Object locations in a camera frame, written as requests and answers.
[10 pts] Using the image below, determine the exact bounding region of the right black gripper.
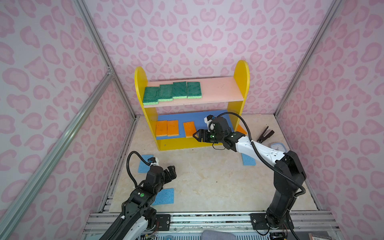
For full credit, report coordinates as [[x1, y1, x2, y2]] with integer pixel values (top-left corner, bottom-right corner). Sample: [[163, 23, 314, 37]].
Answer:
[[192, 128, 225, 143]]

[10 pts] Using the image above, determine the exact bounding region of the orange sponge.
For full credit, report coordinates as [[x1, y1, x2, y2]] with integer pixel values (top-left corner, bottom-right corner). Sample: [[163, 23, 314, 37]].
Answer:
[[237, 125, 248, 135], [183, 122, 197, 138], [167, 120, 179, 137], [156, 121, 168, 137]]

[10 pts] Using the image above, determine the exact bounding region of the green sponge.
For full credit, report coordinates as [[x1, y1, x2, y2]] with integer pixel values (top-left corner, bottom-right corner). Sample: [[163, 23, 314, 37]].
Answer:
[[187, 82, 202, 99], [172, 82, 188, 99], [158, 84, 173, 102], [143, 87, 159, 106]]

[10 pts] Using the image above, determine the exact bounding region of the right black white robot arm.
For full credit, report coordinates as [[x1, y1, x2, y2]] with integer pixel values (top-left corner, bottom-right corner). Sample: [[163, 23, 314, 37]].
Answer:
[[193, 113, 307, 231]]

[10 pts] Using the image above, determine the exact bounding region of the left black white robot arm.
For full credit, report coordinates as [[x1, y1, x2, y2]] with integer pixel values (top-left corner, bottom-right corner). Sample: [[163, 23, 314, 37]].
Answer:
[[101, 166, 177, 240]]

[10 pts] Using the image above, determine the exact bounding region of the yellow shelf with coloured boards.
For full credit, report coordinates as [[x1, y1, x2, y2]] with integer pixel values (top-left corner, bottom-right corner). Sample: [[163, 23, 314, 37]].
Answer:
[[134, 60, 250, 151]]

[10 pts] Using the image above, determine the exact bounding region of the orange sponge beside shelf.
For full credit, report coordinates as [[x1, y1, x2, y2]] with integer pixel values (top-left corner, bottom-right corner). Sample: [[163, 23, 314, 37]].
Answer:
[[237, 125, 248, 135]]

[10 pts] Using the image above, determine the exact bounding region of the blue sponge front left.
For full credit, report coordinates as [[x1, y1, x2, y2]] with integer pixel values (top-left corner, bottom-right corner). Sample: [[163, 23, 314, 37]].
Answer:
[[153, 188, 175, 206]]

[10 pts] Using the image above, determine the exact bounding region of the blue sponge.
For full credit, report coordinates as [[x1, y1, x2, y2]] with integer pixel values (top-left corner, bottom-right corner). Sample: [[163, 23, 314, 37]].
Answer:
[[241, 154, 256, 166], [153, 188, 175, 206], [138, 155, 153, 174]]

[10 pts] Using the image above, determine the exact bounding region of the blue sponge far left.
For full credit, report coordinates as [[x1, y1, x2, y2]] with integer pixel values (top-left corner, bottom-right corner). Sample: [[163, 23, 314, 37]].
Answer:
[[138, 155, 153, 174]]

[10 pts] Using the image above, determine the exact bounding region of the blue sponge right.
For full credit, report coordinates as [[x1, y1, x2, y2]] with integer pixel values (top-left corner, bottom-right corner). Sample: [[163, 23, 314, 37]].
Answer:
[[241, 154, 256, 166]]

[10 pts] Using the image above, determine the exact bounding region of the black clip tool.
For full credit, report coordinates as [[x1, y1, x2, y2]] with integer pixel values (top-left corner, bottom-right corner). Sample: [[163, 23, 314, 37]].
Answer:
[[257, 126, 275, 143]]

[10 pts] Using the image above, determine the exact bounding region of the small blue white clock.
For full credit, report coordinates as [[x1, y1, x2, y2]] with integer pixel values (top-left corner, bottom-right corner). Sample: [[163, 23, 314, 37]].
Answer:
[[270, 143, 288, 152]]

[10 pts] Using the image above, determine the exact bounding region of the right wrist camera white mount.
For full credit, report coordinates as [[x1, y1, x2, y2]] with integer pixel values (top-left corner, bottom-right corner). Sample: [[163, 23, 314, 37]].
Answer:
[[204, 115, 216, 131]]

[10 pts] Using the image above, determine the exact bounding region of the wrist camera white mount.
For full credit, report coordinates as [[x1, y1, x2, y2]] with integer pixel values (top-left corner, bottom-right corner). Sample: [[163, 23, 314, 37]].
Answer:
[[204, 115, 216, 131], [148, 157, 159, 167]]

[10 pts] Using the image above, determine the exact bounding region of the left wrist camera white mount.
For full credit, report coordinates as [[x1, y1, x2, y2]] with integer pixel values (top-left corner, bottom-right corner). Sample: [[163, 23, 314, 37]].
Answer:
[[148, 157, 159, 167]]

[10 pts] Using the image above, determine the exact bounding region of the left aluminium frame beam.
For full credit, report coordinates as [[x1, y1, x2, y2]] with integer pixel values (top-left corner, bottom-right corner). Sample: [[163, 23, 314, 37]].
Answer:
[[1, 70, 114, 240]]

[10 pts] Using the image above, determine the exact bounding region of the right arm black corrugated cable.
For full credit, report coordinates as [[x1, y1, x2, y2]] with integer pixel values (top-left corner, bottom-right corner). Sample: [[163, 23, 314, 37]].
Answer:
[[209, 111, 307, 197]]

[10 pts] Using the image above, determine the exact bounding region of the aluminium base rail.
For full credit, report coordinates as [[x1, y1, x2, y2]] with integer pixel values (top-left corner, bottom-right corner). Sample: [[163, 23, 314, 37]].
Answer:
[[80, 209, 346, 240]]

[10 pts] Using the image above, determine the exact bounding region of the right aluminium frame post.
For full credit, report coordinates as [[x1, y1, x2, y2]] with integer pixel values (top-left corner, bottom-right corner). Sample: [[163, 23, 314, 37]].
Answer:
[[274, 0, 345, 118]]

